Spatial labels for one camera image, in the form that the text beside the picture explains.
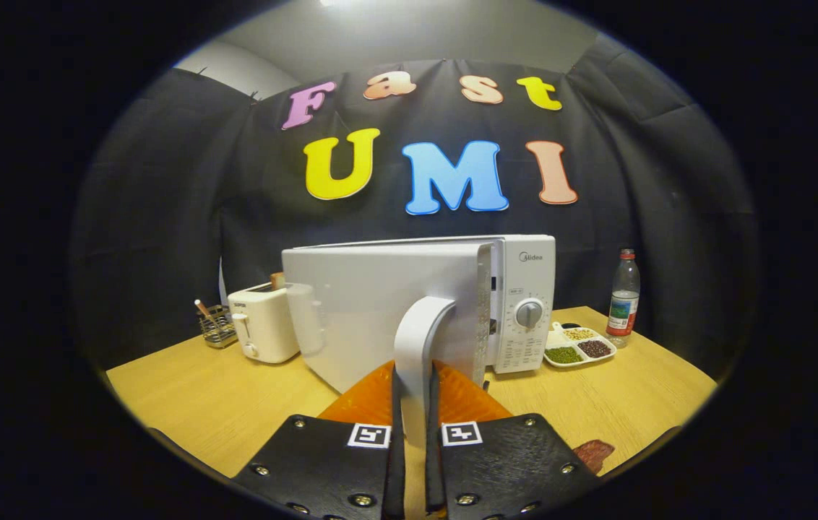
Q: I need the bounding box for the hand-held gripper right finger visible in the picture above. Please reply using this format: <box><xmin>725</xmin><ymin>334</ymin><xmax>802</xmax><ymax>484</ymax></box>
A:
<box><xmin>425</xmin><ymin>360</ymin><xmax>602</xmax><ymax>520</ymax></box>

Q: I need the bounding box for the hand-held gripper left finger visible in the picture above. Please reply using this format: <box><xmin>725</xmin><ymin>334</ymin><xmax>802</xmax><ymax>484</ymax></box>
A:
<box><xmin>232</xmin><ymin>360</ymin><xmax>407</xmax><ymax>520</ymax></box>

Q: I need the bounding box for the red-brown meat piece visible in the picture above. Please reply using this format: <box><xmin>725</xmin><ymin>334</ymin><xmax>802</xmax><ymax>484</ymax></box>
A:
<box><xmin>572</xmin><ymin>439</ymin><xmax>616</xmax><ymax>475</ymax></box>

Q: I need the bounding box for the white toaster oven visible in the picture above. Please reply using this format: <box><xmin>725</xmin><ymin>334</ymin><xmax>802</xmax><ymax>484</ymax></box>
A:
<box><xmin>281</xmin><ymin>234</ymin><xmax>556</xmax><ymax>450</ymax></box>

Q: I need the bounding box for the cream bread toaster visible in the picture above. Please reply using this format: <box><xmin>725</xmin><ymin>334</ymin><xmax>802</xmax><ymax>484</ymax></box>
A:
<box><xmin>227</xmin><ymin>282</ymin><xmax>301</xmax><ymax>364</ymax></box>

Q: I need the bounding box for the white divided bean dish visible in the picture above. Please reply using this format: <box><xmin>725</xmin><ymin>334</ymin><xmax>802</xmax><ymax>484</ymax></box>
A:
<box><xmin>543</xmin><ymin>322</ymin><xmax>617</xmax><ymax>368</ymax></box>

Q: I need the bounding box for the clear plastic water bottle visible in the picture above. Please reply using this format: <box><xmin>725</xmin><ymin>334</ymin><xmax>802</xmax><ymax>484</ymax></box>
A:
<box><xmin>606</xmin><ymin>248</ymin><xmax>641</xmax><ymax>338</ymax></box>

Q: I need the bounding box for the black backdrop cloth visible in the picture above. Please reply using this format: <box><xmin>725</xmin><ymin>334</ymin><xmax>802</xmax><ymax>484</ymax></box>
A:
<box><xmin>68</xmin><ymin>32</ymin><xmax>760</xmax><ymax>380</ymax></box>

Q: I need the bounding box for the wire mesh utensil basket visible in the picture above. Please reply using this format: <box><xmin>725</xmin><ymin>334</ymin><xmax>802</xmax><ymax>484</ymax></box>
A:
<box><xmin>197</xmin><ymin>305</ymin><xmax>238</xmax><ymax>349</ymax></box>

